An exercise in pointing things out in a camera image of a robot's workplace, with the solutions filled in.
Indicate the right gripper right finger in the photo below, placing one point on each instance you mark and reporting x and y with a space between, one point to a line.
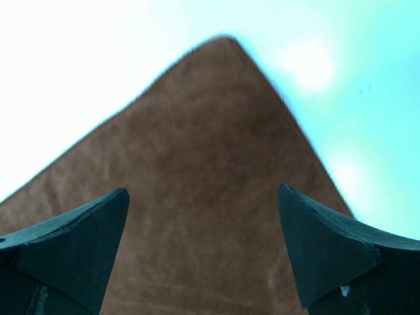
343 266

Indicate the brown towel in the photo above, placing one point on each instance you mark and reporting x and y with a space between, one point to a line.
202 154

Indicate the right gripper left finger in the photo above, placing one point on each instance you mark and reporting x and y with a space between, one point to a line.
63 265

